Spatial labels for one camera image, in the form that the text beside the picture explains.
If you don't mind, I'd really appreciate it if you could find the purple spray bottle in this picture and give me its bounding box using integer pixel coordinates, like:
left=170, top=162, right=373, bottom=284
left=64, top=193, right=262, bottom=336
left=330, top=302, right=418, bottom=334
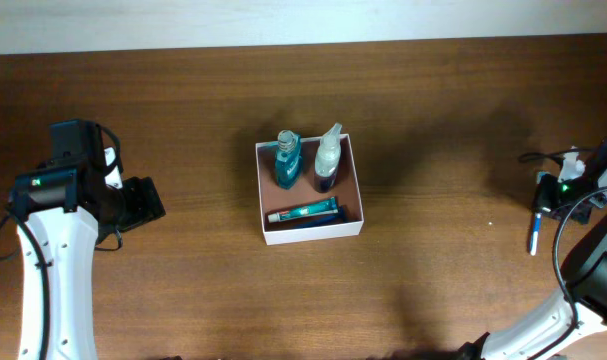
left=314, top=123, right=342, bottom=193

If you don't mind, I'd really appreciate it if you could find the teal toothpaste tube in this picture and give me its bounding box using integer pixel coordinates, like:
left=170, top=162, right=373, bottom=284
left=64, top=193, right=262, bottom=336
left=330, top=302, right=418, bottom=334
left=267, top=197, right=339, bottom=223

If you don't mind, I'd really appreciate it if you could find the teal mouthwash bottle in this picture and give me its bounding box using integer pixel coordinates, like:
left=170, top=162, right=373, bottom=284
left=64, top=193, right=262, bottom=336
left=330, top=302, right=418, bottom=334
left=275, top=130, right=302, bottom=189

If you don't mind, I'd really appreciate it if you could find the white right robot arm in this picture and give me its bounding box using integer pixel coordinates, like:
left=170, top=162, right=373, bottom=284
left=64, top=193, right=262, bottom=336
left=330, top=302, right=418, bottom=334
left=454, top=169, right=607, bottom=360

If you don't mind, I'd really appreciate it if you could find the white cardboard box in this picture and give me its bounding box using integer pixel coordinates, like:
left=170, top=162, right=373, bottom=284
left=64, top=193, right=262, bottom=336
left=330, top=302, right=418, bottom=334
left=255, top=134, right=364, bottom=245

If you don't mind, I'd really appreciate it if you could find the blue disposable razor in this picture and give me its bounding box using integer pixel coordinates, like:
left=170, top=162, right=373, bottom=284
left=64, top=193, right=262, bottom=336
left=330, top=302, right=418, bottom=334
left=295, top=206, right=347, bottom=229

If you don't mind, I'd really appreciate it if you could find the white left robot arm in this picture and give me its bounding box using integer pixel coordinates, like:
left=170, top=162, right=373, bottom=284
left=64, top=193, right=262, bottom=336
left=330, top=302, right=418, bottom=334
left=8, top=168, right=165, bottom=359

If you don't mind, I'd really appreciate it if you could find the blue white toothbrush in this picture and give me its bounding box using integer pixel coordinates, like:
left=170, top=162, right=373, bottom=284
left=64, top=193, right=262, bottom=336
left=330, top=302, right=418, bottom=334
left=528, top=195, right=542, bottom=256

